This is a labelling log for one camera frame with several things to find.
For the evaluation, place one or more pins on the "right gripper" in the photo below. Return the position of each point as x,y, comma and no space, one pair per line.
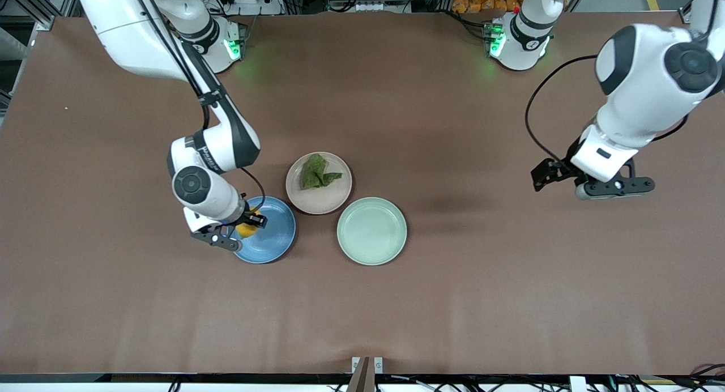
253,217

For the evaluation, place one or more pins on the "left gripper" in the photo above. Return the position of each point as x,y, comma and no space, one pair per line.
561,170

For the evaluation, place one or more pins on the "yellow lemon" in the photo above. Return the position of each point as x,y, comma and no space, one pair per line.
246,231

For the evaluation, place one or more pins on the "green lettuce leaf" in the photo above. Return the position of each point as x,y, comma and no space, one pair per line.
314,174

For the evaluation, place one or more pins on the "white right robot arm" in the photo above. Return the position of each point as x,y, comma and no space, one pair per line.
141,35

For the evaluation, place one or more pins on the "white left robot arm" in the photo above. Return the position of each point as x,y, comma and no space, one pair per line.
640,75

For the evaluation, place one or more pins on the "blue plate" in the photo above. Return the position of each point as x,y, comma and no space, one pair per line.
274,233

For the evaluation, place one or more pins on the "beige plate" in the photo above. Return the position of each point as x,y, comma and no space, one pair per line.
323,202

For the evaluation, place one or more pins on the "light green plate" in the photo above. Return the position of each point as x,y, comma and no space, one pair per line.
371,231

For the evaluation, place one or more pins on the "brown table cover sheet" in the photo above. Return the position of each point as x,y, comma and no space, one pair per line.
113,301

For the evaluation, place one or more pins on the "metal bracket plate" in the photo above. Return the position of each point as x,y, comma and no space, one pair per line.
378,365

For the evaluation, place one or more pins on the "brown camera pole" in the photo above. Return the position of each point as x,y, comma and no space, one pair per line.
362,380

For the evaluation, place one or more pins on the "aluminium frame profile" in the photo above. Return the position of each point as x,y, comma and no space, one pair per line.
22,1

